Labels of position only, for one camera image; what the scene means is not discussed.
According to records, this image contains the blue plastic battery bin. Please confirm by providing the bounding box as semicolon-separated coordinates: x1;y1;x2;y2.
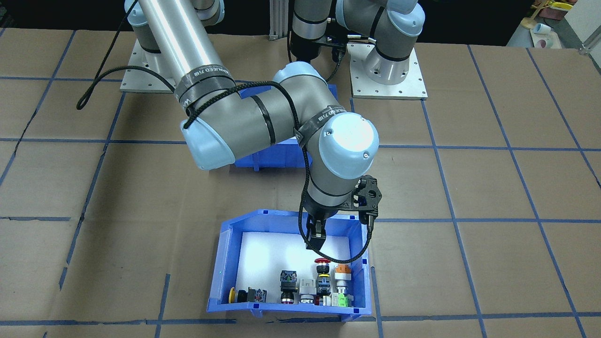
232;83;340;172

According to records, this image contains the blue plastic button bin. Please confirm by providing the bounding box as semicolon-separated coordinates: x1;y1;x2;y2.
207;208;375;323

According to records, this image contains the red mushroom stop button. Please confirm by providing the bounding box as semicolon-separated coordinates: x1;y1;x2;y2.
314;257;331;296

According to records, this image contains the white silver push button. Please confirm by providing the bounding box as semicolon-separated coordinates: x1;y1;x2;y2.
299;278;318;305

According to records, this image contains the white tray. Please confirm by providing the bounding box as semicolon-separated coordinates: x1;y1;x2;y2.
506;19;564;50

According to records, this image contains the wooden utensil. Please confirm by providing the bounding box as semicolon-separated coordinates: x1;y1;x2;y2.
520;9;545;29

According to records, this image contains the metal profile bar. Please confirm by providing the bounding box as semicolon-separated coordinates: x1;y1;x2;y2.
578;33;601;56

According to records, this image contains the aluminium frame post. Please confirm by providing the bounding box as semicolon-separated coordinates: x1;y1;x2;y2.
269;0;292;42

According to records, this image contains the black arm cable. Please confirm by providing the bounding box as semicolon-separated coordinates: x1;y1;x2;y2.
77;0;376;264
324;46;349;84

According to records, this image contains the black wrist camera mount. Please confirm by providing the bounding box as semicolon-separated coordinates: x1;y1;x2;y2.
350;174;383;229
322;32;352;53

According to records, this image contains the orange push button switch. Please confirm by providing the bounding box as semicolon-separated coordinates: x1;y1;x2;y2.
334;263;353;294

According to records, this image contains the black switch block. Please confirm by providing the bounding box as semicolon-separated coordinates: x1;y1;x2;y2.
279;269;298;305

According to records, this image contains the yellow push button switch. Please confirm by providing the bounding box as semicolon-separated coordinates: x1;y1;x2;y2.
228;287;267;305

